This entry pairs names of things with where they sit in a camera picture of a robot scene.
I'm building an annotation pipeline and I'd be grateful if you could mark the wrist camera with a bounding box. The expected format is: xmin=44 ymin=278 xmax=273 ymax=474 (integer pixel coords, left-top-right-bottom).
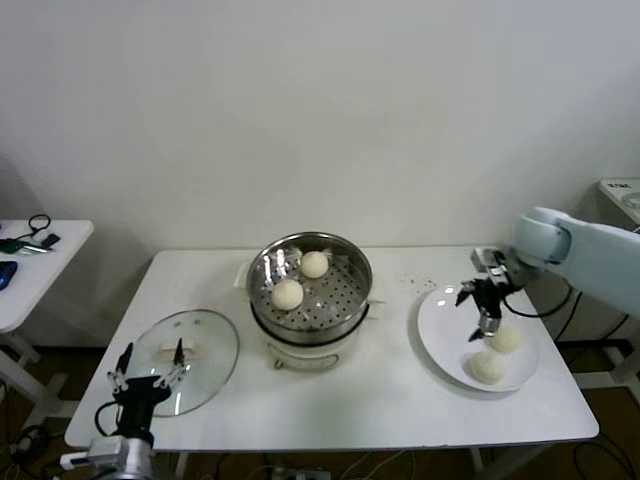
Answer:
xmin=87 ymin=435 xmax=126 ymax=464
xmin=470 ymin=246 xmax=501 ymax=274

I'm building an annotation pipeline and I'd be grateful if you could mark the blue computer mouse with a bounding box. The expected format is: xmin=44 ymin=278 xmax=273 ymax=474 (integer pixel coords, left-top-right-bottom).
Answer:
xmin=0 ymin=260 xmax=20 ymax=291

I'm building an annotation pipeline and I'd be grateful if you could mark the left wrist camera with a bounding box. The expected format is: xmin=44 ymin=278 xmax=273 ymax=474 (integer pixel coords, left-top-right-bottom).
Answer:
xmin=87 ymin=435 xmax=126 ymax=464

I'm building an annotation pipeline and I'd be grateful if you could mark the white steamed baozi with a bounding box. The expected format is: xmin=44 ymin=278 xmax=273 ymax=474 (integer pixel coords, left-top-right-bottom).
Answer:
xmin=299 ymin=250 xmax=330 ymax=279
xmin=467 ymin=351 xmax=506 ymax=385
xmin=271 ymin=278 xmax=305 ymax=311
xmin=488 ymin=327 xmax=524 ymax=354

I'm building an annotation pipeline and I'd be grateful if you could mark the perforated steel steamer basket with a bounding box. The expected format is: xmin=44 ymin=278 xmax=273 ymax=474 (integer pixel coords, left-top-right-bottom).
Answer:
xmin=234 ymin=230 xmax=389 ymax=347

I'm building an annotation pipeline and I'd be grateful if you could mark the white side table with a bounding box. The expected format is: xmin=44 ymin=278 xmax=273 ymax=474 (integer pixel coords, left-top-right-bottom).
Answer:
xmin=0 ymin=219 xmax=95 ymax=419
xmin=598 ymin=178 xmax=640 ymax=226

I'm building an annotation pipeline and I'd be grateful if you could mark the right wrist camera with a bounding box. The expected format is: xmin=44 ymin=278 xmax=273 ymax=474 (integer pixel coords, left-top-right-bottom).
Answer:
xmin=470 ymin=246 xmax=501 ymax=274

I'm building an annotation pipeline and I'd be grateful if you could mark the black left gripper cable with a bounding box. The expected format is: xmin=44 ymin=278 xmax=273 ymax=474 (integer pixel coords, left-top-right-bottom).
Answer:
xmin=95 ymin=399 xmax=126 ymax=436

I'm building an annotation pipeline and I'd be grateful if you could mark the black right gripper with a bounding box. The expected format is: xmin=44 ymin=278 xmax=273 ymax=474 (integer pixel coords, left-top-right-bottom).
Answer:
xmin=453 ymin=277 xmax=515 ymax=343

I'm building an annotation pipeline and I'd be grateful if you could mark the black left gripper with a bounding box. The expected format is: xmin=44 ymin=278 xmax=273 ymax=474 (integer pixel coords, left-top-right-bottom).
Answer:
xmin=106 ymin=337 xmax=189 ymax=435

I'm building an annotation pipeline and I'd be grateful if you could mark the white round plate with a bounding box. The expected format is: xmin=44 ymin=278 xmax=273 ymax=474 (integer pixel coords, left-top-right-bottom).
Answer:
xmin=416 ymin=285 xmax=541 ymax=392

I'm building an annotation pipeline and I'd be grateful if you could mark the round glass pot lid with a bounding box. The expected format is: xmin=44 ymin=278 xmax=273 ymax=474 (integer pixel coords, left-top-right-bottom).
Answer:
xmin=124 ymin=308 xmax=241 ymax=417

